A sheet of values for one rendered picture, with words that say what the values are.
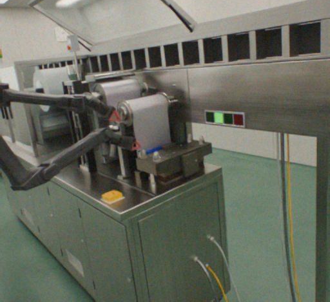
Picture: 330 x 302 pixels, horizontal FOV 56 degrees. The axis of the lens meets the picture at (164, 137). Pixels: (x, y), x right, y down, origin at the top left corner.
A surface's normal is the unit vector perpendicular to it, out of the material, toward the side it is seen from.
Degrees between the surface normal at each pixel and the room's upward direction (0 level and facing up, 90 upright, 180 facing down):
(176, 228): 90
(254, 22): 90
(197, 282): 90
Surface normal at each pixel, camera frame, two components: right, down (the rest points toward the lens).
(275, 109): -0.76, 0.24
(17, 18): 0.64, 0.12
